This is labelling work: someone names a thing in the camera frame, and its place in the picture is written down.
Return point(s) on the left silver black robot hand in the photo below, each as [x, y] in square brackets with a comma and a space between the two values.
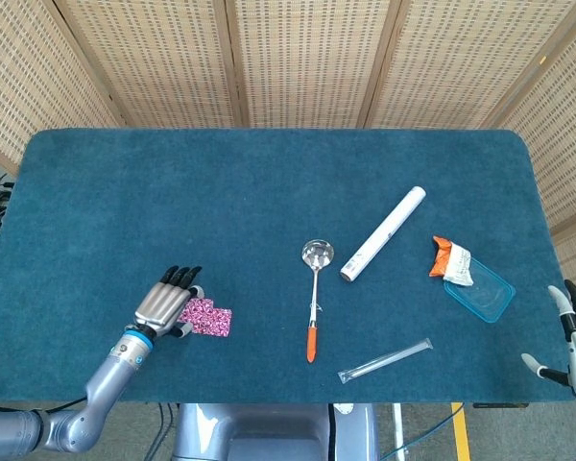
[160, 307]

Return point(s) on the pink patterned card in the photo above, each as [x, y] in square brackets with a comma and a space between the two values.
[197, 309]
[221, 322]

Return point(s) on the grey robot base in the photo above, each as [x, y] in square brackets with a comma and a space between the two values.
[269, 432]

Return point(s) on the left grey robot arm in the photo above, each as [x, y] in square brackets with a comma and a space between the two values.
[110, 374]

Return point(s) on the black flat bar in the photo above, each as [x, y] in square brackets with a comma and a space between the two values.
[499, 405]

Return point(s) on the blue carpet table cover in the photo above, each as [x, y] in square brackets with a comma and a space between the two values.
[221, 192]

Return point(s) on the yellow floor tape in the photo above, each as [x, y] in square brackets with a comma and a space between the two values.
[461, 432]

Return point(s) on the orange and white snack bag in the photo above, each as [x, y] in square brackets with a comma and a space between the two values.
[453, 264]

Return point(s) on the clear plastic wrapped tube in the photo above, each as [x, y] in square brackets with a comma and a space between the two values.
[389, 359]

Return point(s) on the white paper roll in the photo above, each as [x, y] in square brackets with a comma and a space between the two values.
[384, 233]

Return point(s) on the woven rattan folding screen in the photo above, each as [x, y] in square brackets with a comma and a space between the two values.
[307, 62]

